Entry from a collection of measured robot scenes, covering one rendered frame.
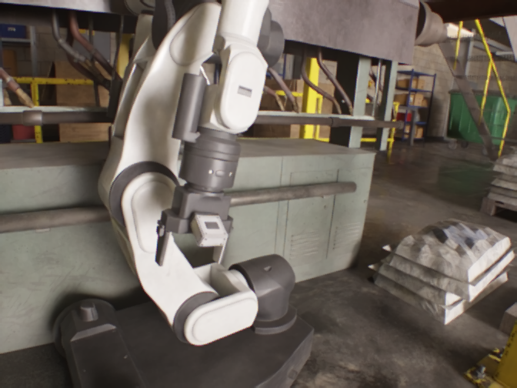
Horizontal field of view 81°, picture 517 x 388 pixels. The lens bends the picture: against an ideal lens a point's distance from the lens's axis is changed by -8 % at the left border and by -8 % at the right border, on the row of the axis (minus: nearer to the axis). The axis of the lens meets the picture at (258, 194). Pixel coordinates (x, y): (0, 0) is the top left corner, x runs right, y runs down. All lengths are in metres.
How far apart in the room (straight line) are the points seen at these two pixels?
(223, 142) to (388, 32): 1.35
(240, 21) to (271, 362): 0.77
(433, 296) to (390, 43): 1.15
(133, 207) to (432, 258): 1.27
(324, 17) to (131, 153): 1.04
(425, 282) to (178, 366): 1.09
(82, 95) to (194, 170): 3.34
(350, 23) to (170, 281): 1.24
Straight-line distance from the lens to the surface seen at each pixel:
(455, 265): 1.56
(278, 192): 1.22
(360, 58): 1.74
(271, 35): 0.80
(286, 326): 1.02
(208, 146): 0.48
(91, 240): 1.15
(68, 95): 3.80
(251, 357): 0.93
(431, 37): 2.20
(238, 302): 0.86
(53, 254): 1.16
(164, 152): 0.68
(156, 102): 0.66
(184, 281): 0.80
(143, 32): 0.92
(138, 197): 0.63
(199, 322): 0.82
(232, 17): 0.52
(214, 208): 0.52
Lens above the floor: 0.81
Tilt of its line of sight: 16 degrees down
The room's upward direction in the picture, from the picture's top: 4 degrees clockwise
